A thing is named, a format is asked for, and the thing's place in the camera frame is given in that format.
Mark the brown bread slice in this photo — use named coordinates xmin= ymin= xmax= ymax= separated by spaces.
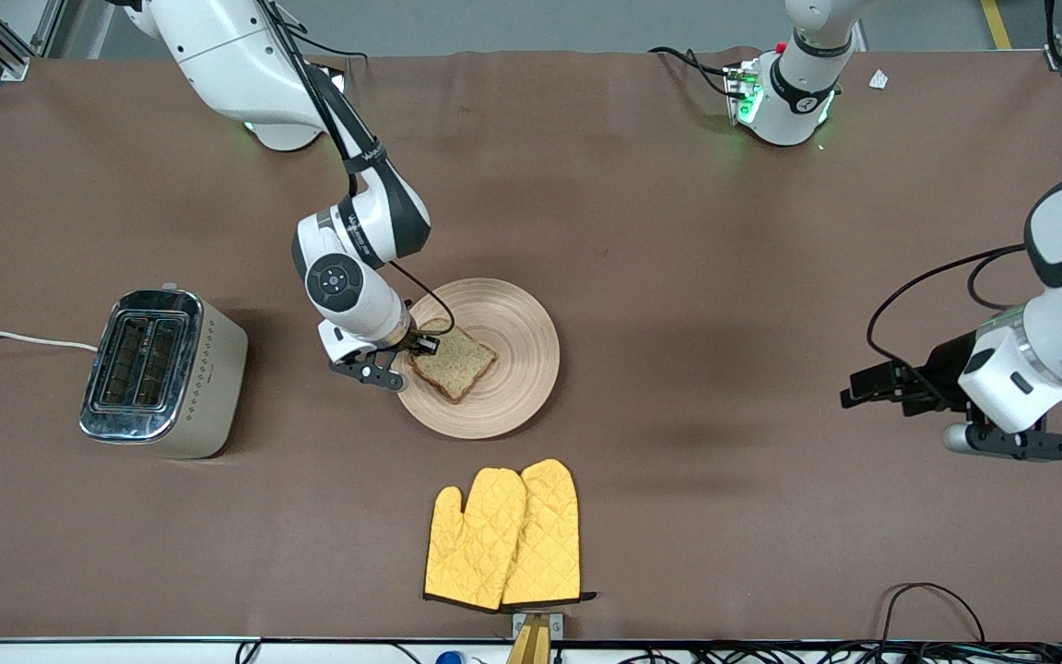
xmin=406 ymin=317 xmax=500 ymax=404

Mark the round wooden plate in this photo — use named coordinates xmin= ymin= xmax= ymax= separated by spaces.
xmin=395 ymin=277 xmax=561 ymax=441

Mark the beige chrome two-slot toaster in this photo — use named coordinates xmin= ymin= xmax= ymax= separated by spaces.
xmin=78 ymin=282 xmax=250 ymax=460

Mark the yellow quilted oven mitt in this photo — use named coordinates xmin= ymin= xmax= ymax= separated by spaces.
xmin=422 ymin=467 xmax=529 ymax=613
xmin=500 ymin=457 xmax=599 ymax=608

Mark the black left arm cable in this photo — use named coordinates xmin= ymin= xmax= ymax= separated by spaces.
xmin=866 ymin=243 xmax=1031 ymax=394

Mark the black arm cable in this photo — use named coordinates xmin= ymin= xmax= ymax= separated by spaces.
xmin=253 ymin=0 xmax=457 ymax=338
xmin=866 ymin=243 xmax=1031 ymax=394

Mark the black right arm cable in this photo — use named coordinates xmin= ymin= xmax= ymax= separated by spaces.
xmin=253 ymin=0 xmax=457 ymax=338

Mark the black looped cable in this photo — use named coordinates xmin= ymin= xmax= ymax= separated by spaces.
xmin=879 ymin=581 xmax=989 ymax=647

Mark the black cable bundle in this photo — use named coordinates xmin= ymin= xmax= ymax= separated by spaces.
xmin=549 ymin=640 xmax=1062 ymax=664

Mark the wooden metal camera bracket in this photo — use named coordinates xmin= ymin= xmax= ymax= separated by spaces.
xmin=504 ymin=611 xmax=566 ymax=664

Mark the white toaster power cable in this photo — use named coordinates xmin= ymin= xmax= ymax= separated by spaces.
xmin=0 ymin=329 xmax=100 ymax=354

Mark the aluminium frame profile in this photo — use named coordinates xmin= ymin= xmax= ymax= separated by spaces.
xmin=0 ymin=0 xmax=67 ymax=83

